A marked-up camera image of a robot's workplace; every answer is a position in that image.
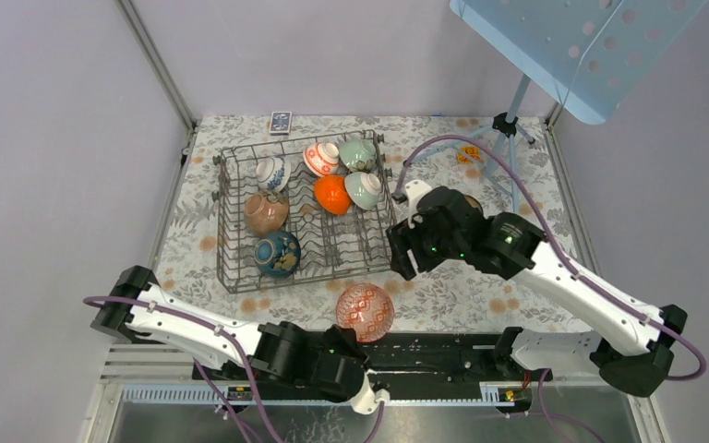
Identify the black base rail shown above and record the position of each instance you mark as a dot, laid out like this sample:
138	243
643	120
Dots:
419	367

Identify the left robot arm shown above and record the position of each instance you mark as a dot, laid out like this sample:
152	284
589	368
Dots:
139	309

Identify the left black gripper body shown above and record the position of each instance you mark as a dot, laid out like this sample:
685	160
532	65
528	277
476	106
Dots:
336	342

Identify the white blue floral bowl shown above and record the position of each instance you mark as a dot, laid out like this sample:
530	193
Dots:
273	173

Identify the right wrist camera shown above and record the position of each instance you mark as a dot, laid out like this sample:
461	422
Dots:
411	193

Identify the black patterned bowl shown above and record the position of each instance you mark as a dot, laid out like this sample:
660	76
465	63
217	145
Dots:
474	203

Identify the red white bowl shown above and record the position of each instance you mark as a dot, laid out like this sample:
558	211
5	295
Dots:
322	158

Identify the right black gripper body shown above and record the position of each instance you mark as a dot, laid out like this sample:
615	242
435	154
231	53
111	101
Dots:
428	249

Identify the blue music stand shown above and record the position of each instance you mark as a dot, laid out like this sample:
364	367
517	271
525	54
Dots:
587	55

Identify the dark blue bowl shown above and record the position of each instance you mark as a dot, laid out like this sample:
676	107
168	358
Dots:
277	254

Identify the blue white zigzag bowl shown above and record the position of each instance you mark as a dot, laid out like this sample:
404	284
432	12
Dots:
367	309

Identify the grey wire dish rack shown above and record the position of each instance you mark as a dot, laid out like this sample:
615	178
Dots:
332	246

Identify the brown floral bowl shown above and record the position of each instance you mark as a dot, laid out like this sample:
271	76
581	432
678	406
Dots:
266	212

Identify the pale green bowl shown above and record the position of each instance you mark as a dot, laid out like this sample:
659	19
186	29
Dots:
358	155

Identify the orange bowl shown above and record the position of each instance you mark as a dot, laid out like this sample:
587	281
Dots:
331	194

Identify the green dotted white bowl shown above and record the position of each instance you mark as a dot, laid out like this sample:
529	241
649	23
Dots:
364	189

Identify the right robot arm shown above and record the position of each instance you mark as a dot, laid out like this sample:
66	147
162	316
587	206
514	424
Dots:
629	345

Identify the playing card box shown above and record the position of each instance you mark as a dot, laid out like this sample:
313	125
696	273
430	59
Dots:
280	123

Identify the orange butterfly toy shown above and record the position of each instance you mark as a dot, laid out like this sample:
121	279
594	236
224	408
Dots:
468	154

